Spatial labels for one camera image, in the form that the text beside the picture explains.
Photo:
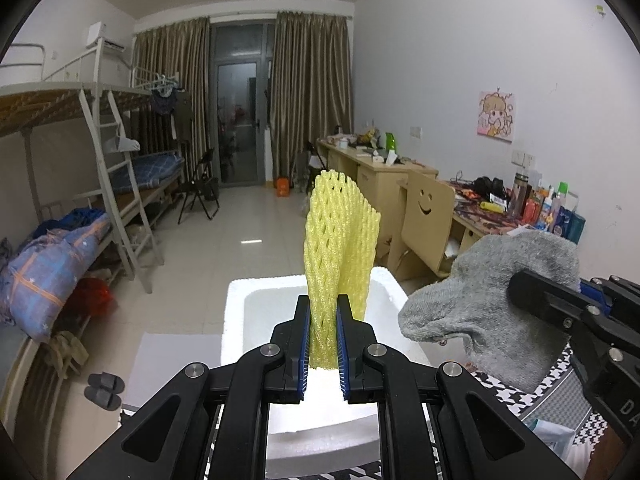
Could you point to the row of toiletry bottles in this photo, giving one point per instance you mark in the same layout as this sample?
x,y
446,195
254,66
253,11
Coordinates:
x,y
550,210

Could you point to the hanging dark clothes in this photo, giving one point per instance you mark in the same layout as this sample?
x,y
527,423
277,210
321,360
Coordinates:
x,y
164,100

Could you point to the cluttered wooden desk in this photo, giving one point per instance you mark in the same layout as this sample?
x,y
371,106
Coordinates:
x,y
480,230

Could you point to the yellow tube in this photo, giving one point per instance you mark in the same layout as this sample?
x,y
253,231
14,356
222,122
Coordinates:
x,y
491,206

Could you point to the wooden desk with drawers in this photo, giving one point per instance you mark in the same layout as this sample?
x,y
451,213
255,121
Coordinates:
x,y
370,172

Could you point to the yellow foam fruit net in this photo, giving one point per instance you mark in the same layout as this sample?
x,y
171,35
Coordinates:
x,y
335,230

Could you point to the glass balcony door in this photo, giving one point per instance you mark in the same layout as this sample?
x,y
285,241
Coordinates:
x,y
240,110

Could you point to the blue checked blanket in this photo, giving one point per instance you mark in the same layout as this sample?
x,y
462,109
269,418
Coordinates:
x,y
45,270

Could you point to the orange bag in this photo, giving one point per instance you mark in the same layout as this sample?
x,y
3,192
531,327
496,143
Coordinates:
x,y
283,187

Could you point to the white wall socket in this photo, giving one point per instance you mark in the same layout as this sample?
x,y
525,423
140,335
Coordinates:
x,y
522,159

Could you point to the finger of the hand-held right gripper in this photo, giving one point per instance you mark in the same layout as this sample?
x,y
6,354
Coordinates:
x,y
540,292
595,291

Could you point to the black bag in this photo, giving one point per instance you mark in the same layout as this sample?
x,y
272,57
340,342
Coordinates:
x,y
490,186

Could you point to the pink wall poster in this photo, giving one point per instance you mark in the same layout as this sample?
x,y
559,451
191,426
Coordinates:
x,y
496,116

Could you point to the black folding chair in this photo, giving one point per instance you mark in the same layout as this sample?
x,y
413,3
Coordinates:
x,y
200,185

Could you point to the white bunk bed ladder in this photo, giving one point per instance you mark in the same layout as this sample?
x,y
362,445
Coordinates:
x,y
122,195

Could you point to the houndstooth tablecloth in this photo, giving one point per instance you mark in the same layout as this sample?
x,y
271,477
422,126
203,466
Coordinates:
x,y
560,390

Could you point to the wooden chair with smiley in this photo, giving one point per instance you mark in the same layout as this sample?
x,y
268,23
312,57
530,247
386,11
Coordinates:
x,y
425,220

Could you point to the red bag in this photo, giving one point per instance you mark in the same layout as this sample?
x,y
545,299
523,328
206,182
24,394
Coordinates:
x,y
92,297

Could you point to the white foam box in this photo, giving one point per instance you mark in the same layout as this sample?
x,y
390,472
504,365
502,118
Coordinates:
x,y
235,320

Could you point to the grey sock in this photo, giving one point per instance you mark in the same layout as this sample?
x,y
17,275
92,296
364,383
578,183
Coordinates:
x,y
480,300

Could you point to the green bag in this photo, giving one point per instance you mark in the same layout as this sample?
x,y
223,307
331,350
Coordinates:
x,y
390,141

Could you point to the white air conditioner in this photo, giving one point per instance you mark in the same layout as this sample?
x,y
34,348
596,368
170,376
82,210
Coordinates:
x,y
102,35

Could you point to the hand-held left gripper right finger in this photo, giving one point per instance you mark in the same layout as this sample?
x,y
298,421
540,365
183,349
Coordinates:
x,y
341,355

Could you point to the blue face mask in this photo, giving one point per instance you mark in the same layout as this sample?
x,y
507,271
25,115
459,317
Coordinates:
x,y
550,440

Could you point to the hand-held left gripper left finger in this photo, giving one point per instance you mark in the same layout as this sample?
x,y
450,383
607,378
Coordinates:
x,y
302,355

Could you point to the brown curtain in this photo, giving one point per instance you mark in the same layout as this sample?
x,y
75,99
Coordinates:
x,y
170,85
310,90

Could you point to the white metal bunk bed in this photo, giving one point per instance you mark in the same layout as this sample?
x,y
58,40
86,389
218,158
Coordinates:
x,y
45,105

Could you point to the dark grey slipper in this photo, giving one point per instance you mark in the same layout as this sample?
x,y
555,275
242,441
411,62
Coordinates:
x,y
102,397
109,383

